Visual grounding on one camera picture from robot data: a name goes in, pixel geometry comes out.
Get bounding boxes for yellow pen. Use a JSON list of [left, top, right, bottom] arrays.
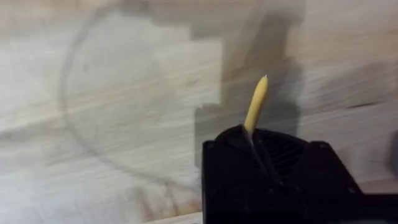
[[243, 74, 269, 135]]

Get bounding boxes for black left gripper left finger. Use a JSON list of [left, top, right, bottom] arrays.
[[201, 124, 282, 224]]

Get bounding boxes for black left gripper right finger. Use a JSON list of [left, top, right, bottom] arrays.
[[251, 128, 364, 224]]

